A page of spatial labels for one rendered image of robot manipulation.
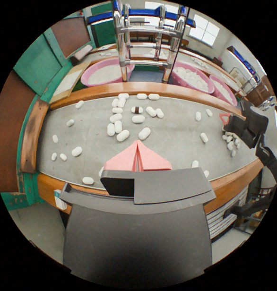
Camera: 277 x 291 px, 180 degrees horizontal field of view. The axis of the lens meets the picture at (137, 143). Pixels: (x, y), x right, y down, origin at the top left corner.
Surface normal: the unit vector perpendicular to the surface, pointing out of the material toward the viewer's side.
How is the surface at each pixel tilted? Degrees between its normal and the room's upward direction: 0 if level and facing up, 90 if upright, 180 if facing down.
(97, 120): 0
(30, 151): 67
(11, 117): 90
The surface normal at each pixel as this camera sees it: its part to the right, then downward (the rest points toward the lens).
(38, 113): 0.91, -0.10
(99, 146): 0.00, -0.22
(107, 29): 0.04, 0.97
